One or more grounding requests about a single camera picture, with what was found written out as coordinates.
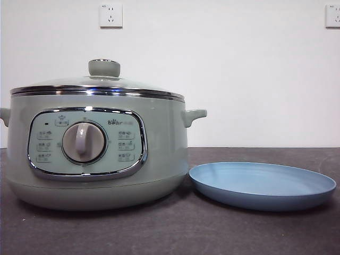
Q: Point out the blue plate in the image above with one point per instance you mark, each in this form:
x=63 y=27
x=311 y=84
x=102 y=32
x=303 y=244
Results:
x=265 y=186

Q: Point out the glass lid with green knob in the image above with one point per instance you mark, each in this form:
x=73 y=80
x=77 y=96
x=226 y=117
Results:
x=104 y=68

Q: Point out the pale green electric steamer pot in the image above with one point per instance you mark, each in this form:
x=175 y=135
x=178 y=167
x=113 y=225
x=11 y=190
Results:
x=164 y=148

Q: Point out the white wall socket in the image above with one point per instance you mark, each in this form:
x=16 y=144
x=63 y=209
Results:
x=333 y=16
x=111 y=16

